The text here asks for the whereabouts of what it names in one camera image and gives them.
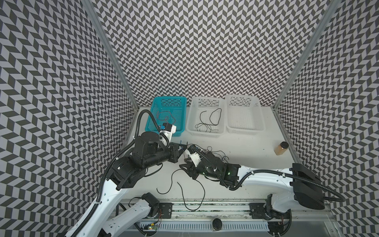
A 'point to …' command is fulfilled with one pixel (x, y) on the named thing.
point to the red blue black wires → (209, 148)
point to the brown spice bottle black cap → (281, 149)
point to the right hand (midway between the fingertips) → (182, 161)
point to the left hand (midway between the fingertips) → (187, 148)
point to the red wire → (165, 119)
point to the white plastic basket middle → (207, 117)
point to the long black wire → (170, 184)
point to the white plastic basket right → (244, 115)
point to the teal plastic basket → (171, 110)
